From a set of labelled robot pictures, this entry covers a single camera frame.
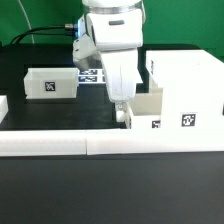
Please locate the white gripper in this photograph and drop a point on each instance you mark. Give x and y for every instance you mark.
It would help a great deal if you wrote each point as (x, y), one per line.
(117, 38)

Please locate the white front drawer with tag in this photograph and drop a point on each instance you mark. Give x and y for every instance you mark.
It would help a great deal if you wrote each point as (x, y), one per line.
(143, 112)

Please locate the white drawer with tag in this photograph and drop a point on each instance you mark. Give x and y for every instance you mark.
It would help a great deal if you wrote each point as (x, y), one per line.
(143, 112)
(51, 83)

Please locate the white drawer cabinet box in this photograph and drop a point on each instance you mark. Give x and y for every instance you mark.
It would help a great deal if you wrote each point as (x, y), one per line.
(192, 85)

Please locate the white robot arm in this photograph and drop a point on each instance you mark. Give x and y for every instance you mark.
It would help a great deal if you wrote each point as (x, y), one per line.
(84, 48)

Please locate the white rear drawer with tag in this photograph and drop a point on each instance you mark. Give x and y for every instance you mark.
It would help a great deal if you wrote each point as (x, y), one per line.
(51, 83)

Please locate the white sheet of tags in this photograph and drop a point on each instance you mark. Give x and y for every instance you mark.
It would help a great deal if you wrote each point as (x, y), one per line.
(92, 76)

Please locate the white front fence right piece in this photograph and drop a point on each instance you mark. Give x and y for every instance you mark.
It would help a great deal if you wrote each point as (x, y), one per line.
(155, 141)

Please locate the white fence piece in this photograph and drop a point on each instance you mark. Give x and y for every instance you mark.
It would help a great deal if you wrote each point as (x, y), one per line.
(42, 143)
(3, 107)
(155, 141)

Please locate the white front fence left piece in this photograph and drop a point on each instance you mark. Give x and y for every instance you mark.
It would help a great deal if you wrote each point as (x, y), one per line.
(42, 143)

